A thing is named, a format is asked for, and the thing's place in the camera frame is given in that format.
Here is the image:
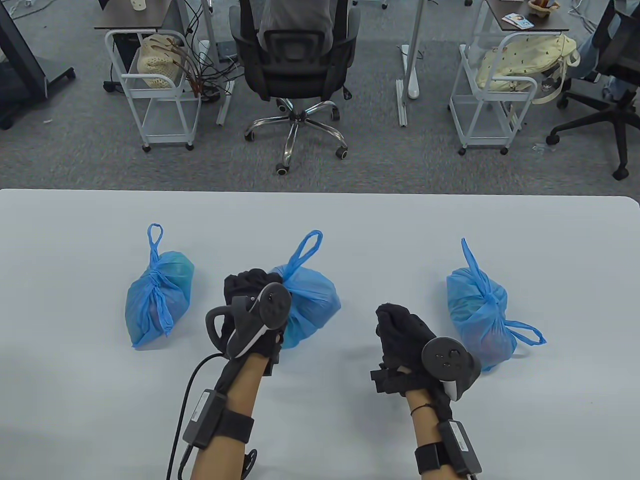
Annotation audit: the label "yellow patterned cloth bag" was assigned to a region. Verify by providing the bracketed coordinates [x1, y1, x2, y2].
[475, 34, 581, 105]

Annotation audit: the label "cream knit bag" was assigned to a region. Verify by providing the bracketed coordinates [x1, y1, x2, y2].
[136, 34, 188, 91]

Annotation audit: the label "black forearm strap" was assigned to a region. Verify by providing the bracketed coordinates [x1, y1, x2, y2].
[219, 409, 255, 445]
[414, 442, 442, 475]

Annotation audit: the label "person's right hand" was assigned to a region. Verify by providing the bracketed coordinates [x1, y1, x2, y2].
[375, 303, 454, 419]

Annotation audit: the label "brown desk top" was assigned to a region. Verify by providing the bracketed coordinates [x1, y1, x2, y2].
[95, 0, 176, 30]
[484, 0, 570, 34]

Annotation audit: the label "grey tracking controller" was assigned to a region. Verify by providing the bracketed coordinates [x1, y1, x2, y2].
[421, 337, 482, 402]
[205, 282, 292, 359]

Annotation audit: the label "person's left forearm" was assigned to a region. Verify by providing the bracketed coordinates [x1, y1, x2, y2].
[190, 357, 267, 480]

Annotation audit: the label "white rolling cart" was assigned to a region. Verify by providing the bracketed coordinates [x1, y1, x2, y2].
[448, 32, 538, 156]
[104, 29, 202, 153]

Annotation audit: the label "black chair chrome base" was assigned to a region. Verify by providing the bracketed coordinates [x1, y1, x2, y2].
[229, 0, 362, 176]

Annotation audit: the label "person's right forearm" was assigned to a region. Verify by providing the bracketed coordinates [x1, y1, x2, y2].
[405, 387, 469, 480]

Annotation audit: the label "tangled dark cables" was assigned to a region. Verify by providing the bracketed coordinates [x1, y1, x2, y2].
[170, 0, 246, 103]

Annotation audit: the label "person's left hand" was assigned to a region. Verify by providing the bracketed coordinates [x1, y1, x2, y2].
[222, 268, 292, 366]

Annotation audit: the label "white desk leg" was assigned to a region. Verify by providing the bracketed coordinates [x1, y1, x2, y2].
[200, 0, 236, 126]
[396, 0, 426, 127]

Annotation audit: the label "black cable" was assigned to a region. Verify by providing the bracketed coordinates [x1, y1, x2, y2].
[166, 352, 226, 480]

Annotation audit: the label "black forearm sensor box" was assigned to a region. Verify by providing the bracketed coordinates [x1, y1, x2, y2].
[183, 389, 229, 450]
[438, 420, 484, 476]

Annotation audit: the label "black stand base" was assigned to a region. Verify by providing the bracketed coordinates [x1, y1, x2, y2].
[0, 0, 77, 131]

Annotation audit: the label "blue plastic bag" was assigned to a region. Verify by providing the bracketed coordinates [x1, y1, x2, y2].
[125, 223, 196, 349]
[446, 237, 548, 372]
[269, 230, 342, 349]

